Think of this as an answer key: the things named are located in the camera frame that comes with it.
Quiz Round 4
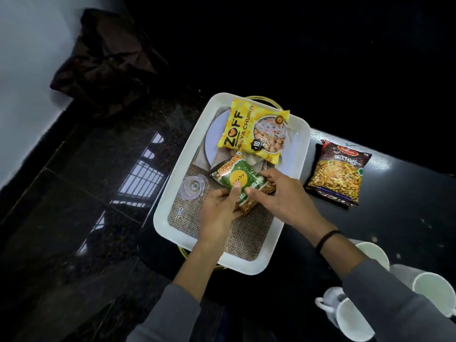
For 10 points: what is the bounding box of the person's left hand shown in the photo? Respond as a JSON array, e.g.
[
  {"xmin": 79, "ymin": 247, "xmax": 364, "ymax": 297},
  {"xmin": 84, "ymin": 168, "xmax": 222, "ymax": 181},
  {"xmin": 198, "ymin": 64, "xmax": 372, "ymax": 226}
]
[{"xmin": 197, "ymin": 180, "xmax": 246, "ymax": 254}]

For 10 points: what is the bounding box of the person's right hand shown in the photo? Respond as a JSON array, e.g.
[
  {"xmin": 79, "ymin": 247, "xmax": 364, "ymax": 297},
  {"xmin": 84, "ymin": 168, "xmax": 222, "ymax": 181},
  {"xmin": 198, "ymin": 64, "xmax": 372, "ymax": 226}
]
[{"xmin": 244, "ymin": 168, "xmax": 343, "ymax": 248}]

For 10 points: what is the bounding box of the green snack packet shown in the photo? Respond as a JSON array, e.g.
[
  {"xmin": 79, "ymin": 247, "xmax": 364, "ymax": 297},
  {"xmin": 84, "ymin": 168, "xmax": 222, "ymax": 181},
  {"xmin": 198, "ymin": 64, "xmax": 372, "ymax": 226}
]
[{"xmin": 209, "ymin": 151, "xmax": 277, "ymax": 214}]

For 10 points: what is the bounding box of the white tray with gold handles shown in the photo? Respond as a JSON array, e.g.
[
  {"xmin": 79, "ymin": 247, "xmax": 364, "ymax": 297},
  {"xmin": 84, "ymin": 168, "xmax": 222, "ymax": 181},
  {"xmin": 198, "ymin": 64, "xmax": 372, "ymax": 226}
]
[{"xmin": 153, "ymin": 92, "xmax": 312, "ymax": 276}]

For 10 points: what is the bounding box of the white cup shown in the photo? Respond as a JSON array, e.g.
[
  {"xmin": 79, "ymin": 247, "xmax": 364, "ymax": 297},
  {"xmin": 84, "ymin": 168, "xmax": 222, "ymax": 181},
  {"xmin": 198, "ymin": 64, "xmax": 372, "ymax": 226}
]
[
  {"xmin": 314, "ymin": 286, "xmax": 375, "ymax": 342},
  {"xmin": 349, "ymin": 239, "xmax": 390, "ymax": 271},
  {"xmin": 390, "ymin": 263, "xmax": 456, "ymax": 317}
]

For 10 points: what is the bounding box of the yellow snack packet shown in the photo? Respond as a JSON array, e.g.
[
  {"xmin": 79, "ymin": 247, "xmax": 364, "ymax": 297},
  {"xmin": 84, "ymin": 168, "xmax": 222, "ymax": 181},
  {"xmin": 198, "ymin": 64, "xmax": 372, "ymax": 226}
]
[{"xmin": 217, "ymin": 98, "xmax": 291, "ymax": 165}]

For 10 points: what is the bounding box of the person's right forearm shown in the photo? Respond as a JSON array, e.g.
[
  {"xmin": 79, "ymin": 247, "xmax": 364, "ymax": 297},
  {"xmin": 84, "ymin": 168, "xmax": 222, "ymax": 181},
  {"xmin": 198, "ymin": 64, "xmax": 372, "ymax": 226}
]
[{"xmin": 316, "ymin": 231, "xmax": 456, "ymax": 342}]

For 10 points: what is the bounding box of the person's left forearm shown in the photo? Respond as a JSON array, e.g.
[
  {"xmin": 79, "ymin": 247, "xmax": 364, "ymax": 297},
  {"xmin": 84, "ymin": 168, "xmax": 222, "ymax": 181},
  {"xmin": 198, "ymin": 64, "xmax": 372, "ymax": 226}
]
[{"xmin": 126, "ymin": 242, "xmax": 228, "ymax": 342}]

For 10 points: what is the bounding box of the black wrist band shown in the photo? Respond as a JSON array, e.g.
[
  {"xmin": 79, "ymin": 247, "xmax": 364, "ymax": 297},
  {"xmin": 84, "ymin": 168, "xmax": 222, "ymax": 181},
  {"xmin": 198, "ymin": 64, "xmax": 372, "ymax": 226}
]
[{"xmin": 315, "ymin": 229, "xmax": 344, "ymax": 256}]

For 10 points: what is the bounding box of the black table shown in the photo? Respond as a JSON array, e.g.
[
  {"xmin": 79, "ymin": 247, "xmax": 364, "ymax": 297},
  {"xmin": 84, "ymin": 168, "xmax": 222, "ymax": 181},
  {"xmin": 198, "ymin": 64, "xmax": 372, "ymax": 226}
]
[{"xmin": 137, "ymin": 128, "xmax": 456, "ymax": 342}]

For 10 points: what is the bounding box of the brown cloth bag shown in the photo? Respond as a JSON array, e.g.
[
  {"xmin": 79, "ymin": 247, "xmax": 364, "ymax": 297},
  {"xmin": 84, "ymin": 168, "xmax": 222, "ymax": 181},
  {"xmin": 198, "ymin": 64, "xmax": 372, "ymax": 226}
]
[{"xmin": 49, "ymin": 8, "xmax": 168, "ymax": 118}]

